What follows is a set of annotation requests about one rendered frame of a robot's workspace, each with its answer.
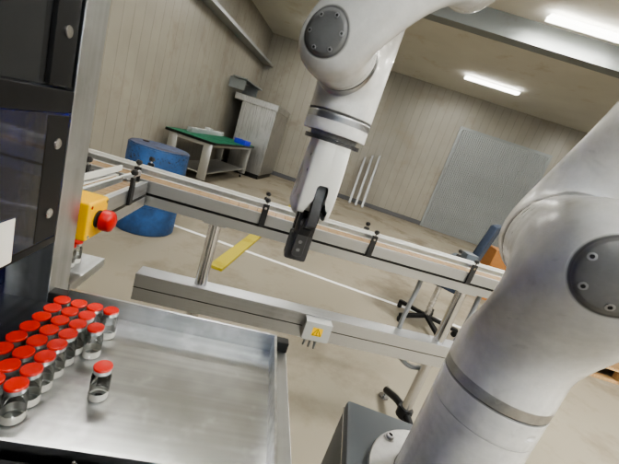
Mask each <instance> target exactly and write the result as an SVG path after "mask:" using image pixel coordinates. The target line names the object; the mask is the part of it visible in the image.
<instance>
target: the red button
mask: <svg viewBox="0 0 619 464"><path fill-rule="evenodd" d="M116 224H117V214H115V213H114V212H113V211H109V210H104V211H102V212H101V214H100V215H99V219H98V223H97V228H98V230H100V231H104V232H111V231H112V230H113V229H114V228H115V226H116Z"/></svg>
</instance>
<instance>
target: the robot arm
mask: <svg viewBox="0 0 619 464"><path fill-rule="evenodd" d="M495 1H496V0H320V1H319V3H318V4H317V5H316V6H315V7H314V8H313V9H312V10H311V12H310V13H309V15H308V17H307V19H306V20H305V22H304V24H303V26H302V29H301V31H300V34H299V39H298V51H299V54H300V58H301V60H302V62H303V64H304V65H305V67H306V68H307V69H308V70H309V72H310V73H311V74H312V75H313V76H314V77H315V78H316V79H317V84H316V87H315V90H314V93H313V97H312V100H311V103H310V106H309V111H308V114H307V117H306V120H305V123H304V125H305V126H307V127H309V128H311V130H310V132H308V131H306V132H305V135H307V136H310V137H311V139H310V142H309V145H308V148H307V150H306V153H305V155H304V157H303V160H302V163H301V166H300V169H299V172H298V176H297V179H296V182H295V184H294V187H293V190H292V192H291V195H290V198H289V201H290V206H291V209H292V211H293V213H295V214H296V216H295V220H294V223H293V226H292V227H293V228H290V232H289V235H288V238H287V241H286V245H285V248H284V256H285V257H286V258H289V259H292V260H296V261H305V260H306V257H307V254H308V251H309V248H310V243H311V241H312V238H313V234H314V232H315V229H316V226H317V225H318V222H319V220H320V219H321V221H325V220H327V219H328V218H329V216H330V214H331V211H332V209H333V206H334V203H335V200H336V197H337V194H338V192H339V189H340V186H341V183H342V180H343V177H344V174H345V169H346V167H347V162H348V159H349V156H350V153H351V151H354V152H358V150H359V148H356V147H355V146H356V144H358V145H364V144H365V142H366V140H367V137H368V132H369V129H370V126H371V124H372V122H373V119H374V116H375V113H376V111H377V108H378V106H379V103H380V99H381V96H382V93H383V90H384V88H385V86H386V83H387V80H388V77H389V74H390V72H391V68H392V65H393V62H394V60H395V57H396V54H397V52H398V49H399V47H400V44H401V41H402V38H403V34H404V32H405V30H406V29H407V28H408V27H410V26H411V25H413V24H414V23H415V22H416V21H418V20H419V19H421V18H423V17H425V16H427V15H429V14H431V13H433V12H435V11H437V10H439V9H441V8H443V7H447V6H448V7H449V8H450V9H452V10H453V11H455V12H458V13H462V14H472V13H475V12H477V11H480V10H482V9H483V8H485V7H487V6H489V5H491V4H492V3H494V2H495ZM498 248H499V253H500V256H501V259H502V261H503V262H504V264H505V265H506V267H507V268H506V270H505V272H504V274H503V275H502V277H501V279H500V281H499V282H498V284H497V286H496V288H495V289H494V291H493V292H492V293H491V295H490V296H489V297H488V298H487V299H486V301H485V302H484V303H483V304H482V305H481V306H480V307H479V308H478V309H477V310H476V311H475V312H474V313H473V314H472V315H471V316H470V317H469V318H468V319H467V320H466V321H465V322H464V323H463V325H462V326H461V329H460V330H459V332H458V334H457V336H456V338H455V340H454V342H453V344H452V346H451V347H450V350H449V352H448V354H447V356H446V358H445V360H444V362H443V364H442V366H441V368H440V369H439V371H438V374H437V376H436V378H435V381H434V383H433V385H432V387H431V389H430V391H429V392H428V394H427V396H426V399H425V401H424V403H423V405H422V407H421V409H420V411H419V413H418V414H417V416H416V418H415V422H414V424H413V426H412V428H411V430H410V431H409V430H392V431H388V432H386V433H384V434H382V435H380V436H379V437H378V438H377V439H376V440H375V442H374V444H373V445H372V447H371V449H370V451H369V454H368V464H524V463H525V462H526V460H527V458H528V457H529V455H530V454H531V452H532V451H533V449H534V447H535V446H536V444H537V443H538V441H539V439H540V438H541V436H542V435H543V432H544V431H545V429H546V427H547V426H548V424H549V423H550V422H551V420H552V419H553V417H554V416H555V413H556V412H557V410H558V408H559V407H560V405H561V403H562V402H563V400H564V398H565V397H566V395H567V393H568V392H569V391H570V390H571V389H572V388H573V386H575V385H576V384H577V383H578V382H579V381H580V380H581V379H583V378H585V377H587V376H589V375H591V374H593V373H596V372H598V371H600V370H602V369H604V368H606V367H608V366H611V365H614V364H617V363H619V100H618V101H617V103H616V104H615V105H614V106H613V107H612V108H611V109H610V110H609V111H608V113H607V114H606V115H605V116H604V117H603V118H602V119H601V120H600V121H599V122H598V123H597V124H596V125H595V126H594V127H593V128H592V129H591V130H590V131H589V132H588V133H587V134H586V135H585V136H584V138H583V139H582V140H580V141H579V142H578V143H577V144H576V145H575V146H574V147H573V148H572V149H571V150H570V151H569V152H568V153H567V154H566V155H565V156H564V157H563V158H562V159H561V160H560V161H559V162H558V163H557V164H556V165H555V166H554V167H553V168H552V169H551V170H550V171H549V172H548V173H547V174H546V175H545V176H544V177H543V178H542V179H541V180H540V181H539V182H538V183H537V184H536V185H535V186H534V187H533V188H532V189H531V190H530V191H529V192H528V193H527V194H526V195H525V196H524V197H523V198H522V199H521V200H520V201H519V203H518V204H517V205H516V206H515V207H514V208H513V210H512V211H511V212H510V214H509V215H508V217H507V218H506V220H505V222H504V224H503V226H502V227H501V229H500V232H499V237H498Z"/></svg>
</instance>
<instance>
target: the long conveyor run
mask: <svg viewBox="0 0 619 464"><path fill-rule="evenodd" d="M88 157H92V158H93V162H90V164H91V168H92V169H95V170H99V169H103V168H110V167H114V166H119V165H123V170H121V171H118V172H115V173H116V174H119V176H121V175H123V174H127V173H130V172H131V170H133V169H136V170H141V171H142V173H141V176H139V177H136V181H147V182H148V185H147V190H146V198H145V203H144V205H148V206H151V207H155V208H158V209H161V210H165V211H168V212H172V213H175V214H178V215H185V216H188V217H191V218H195V219H198V220H202V221H205V222H208V223H212V224H216V225H219V226H225V227H228V228H232V229H236V230H238V231H242V232H246V233H249V234H253V235H255V236H259V237H263V238H269V239H272V240H275V241H279V242H283V243H286V241H287V238H288V235H289V232H290V228H293V227H292V226H293V223H294V220H295V216H296V214H295V213H293V211H292V209H291V207H287V206H284V205H282V204H278V203H272V202H271V199H270V198H269V196H271V193H270V192H267V193H266V195H267V197H264V200H263V199H260V198H256V197H253V196H250V195H247V194H244V193H240V192H237V191H232V190H229V189H225V188H222V187H219V186H216V185H213V184H210V183H206V182H203V181H199V180H195V179H191V178H188V177H184V176H182V175H179V174H175V173H172V172H168V171H166V170H163V169H159V168H154V166H155V164H153V162H154V161H155V158H154V157H150V158H149V160H150V161H151V162H150V163H149V162H148V164H147V165H144V164H143V161H142V160H139V159H137V160H136V162H134V161H132V160H128V159H125V158H121V157H117V156H113V155H110V154H107V153H103V152H100V151H97V150H94V149H91V148H89V149H88ZM366 225H367V226H364V229H363V228H359V227H356V226H350V225H348V224H344V223H341V222H338V221H334V220H332V219H327V220H325V221H321V219H320V220H319V222H318V225H317V226H316V229H315V232H314V234H313V238H312V241H311V243H310V246H309V250H313V251H316V252H319V253H323V254H326V255H330V256H333V257H336V258H340V259H343V260H347V261H352V262H356V263H360V264H363V265H367V266H370V267H373V268H377V269H381V270H383V271H387V272H391V273H397V274H400V275H403V276H407V277H410V278H414V279H417V280H420V281H424V282H428V283H431V284H437V285H440V286H444V287H448V288H450V289H454V290H458V291H461V292H464V293H468V294H471V295H475V296H480V297H484V298H488V297H489V296H490V295H491V293H492V292H493V291H494V289H495V288H496V286H497V284H498V282H499V281H500V279H501V277H502V275H503V274H504V272H505V271H504V270H500V269H498V268H494V267H491V266H488V265H484V264H482V263H480V261H478V260H475V261H469V260H466V259H463V258H462V257H461V253H463V250H462V249H459V254H456V256H453V255H450V254H447V253H444V252H441V251H437V250H434V249H429V248H426V247H422V246H419V245H415V244H413V243H410V242H406V241H403V240H400V239H397V238H391V237H388V236H385V235H382V234H380V232H379V231H378V230H375V232H372V231H369V227H368V226H370V222H366Z"/></svg>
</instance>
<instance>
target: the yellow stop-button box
mask: <svg viewBox="0 0 619 464"><path fill-rule="evenodd" d="M108 201H109V198H108V197H107V196H103V195H100V194H96V193H93V192H90V191H82V196H81V203H80V209H79V215H78V221H77V228H76V239H77V240H81V241H85V240H87V239H89V238H91V237H93V236H95V235H96V234H98V233H99V232H100V230H98V228H97V223H98V219H99V215H100V214H101V212H102V211H104V210H107V206H108Z"/></svg>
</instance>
